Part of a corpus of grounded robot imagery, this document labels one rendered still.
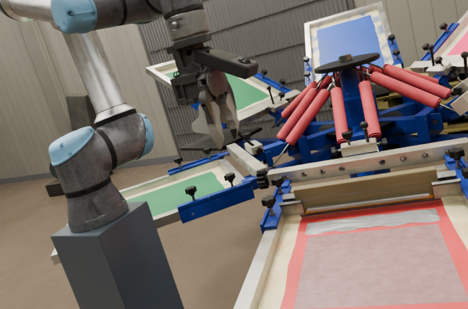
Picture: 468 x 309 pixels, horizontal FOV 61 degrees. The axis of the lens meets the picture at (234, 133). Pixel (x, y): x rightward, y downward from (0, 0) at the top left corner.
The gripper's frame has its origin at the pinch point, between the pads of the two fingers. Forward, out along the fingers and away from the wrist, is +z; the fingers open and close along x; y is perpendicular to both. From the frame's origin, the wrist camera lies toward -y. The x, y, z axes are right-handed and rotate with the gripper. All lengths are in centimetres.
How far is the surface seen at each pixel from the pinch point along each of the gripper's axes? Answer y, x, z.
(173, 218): 61, -43, 39
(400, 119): -15, -120, 34
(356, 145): -6, -73, 29
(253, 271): 9.7, -9.2, 37.2
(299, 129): 25, -101, 27
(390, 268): -20.8, -17.4, 40.6
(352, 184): -9, -45, 31
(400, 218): -21, -39, 40
